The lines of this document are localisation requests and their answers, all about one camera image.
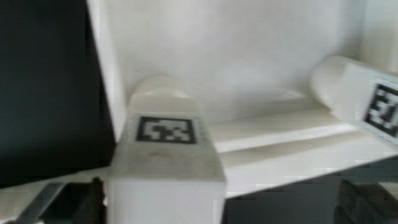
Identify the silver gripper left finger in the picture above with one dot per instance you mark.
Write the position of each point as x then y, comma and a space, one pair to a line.
69, 204

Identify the white square table top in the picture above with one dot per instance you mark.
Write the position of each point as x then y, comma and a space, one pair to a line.
239, 48

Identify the white table leg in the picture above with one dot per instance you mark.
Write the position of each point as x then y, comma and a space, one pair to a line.
356, 89
166, 185

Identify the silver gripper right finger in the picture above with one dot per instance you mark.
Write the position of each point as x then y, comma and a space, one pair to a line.
367, 203

